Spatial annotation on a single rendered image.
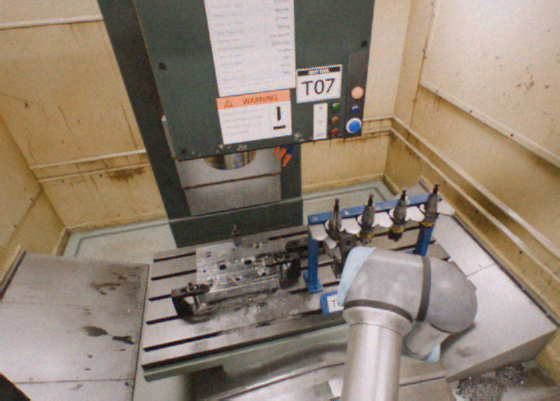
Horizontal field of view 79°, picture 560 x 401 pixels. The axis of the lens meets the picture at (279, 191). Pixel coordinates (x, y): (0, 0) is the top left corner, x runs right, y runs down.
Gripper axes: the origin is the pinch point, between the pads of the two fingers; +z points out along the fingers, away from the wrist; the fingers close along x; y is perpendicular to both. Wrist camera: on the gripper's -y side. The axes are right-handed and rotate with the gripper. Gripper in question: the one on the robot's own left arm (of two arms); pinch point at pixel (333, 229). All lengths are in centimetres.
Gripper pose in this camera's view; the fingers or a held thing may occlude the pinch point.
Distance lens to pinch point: 112.3
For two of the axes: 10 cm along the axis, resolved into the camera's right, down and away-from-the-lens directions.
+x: 9.8, -1.6, 1.4
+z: -2.1, -5.9, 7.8
